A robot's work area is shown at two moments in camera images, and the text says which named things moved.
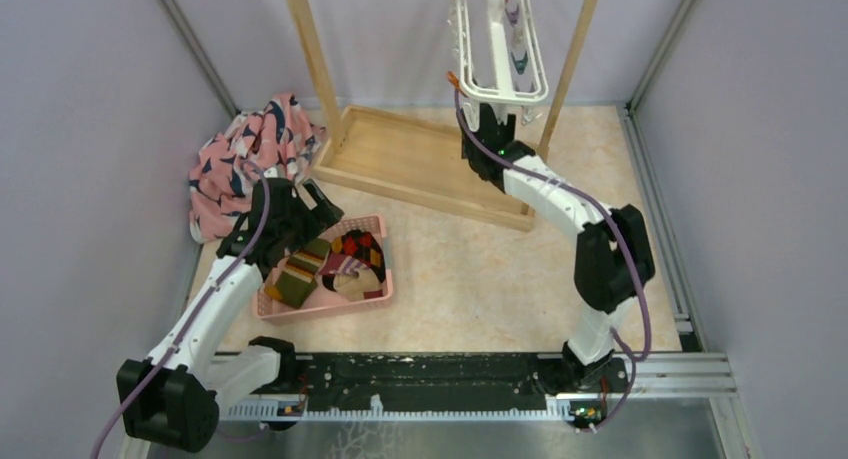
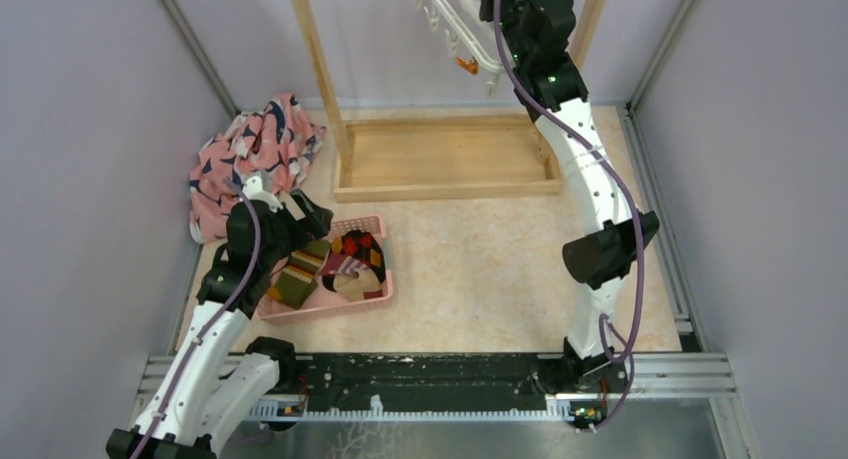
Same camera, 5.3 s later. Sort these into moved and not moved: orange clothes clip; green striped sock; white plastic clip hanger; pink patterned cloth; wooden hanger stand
Moved: white plastic clip hanger; orange clothes clip; wooden hanger stand
Not moved: pink patterned cloth; green striped sock
